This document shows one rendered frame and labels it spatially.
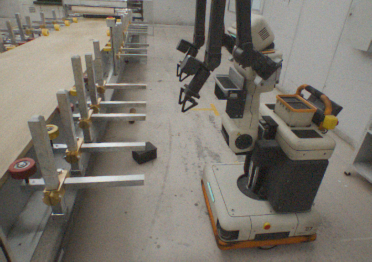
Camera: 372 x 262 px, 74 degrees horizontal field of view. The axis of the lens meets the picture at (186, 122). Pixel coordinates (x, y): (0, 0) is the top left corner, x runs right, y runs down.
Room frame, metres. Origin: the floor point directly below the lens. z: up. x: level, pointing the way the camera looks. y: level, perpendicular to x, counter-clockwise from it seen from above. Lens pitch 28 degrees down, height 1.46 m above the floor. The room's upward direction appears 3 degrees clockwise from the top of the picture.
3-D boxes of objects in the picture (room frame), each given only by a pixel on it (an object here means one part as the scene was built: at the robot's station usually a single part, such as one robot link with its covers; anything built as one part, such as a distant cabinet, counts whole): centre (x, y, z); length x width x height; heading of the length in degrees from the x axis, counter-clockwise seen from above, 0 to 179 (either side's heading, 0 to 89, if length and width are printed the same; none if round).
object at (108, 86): (1.69, 0.52, 0.83); 0.43 x 0.03 x 0.04; 99
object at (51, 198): (0.67, 0.45, 0.81); 0.14 x 0.06 x 0.05; 9
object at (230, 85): (1.30, -0.24, 0.99); 0.28 x 0.16 x 0.22; 9
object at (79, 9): (5.35, 1.76, 1.05); 1.43 x 0.12 x 0.12; 99
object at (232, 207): (1.35, -0.53, 0.16); 0.67 x 0.64 x 0.25; 99
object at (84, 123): (1.16, 0.53, 0.83); 0.14 x 0.06 x 0.05; 9
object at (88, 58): (1.39, 0.57, 0.90); 0.04 x 0.04 x 0.48; 9
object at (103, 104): (1.44, 0.48, 0.80); 0.43 x 0.03 x 0.04; 99
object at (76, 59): (1.14, 0.53, 0.94); 0.04 x 0.04 x 0.48; 9
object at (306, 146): (1.36, -0.62, 0.59); 0.55 x 0.34 x 0.83; 9
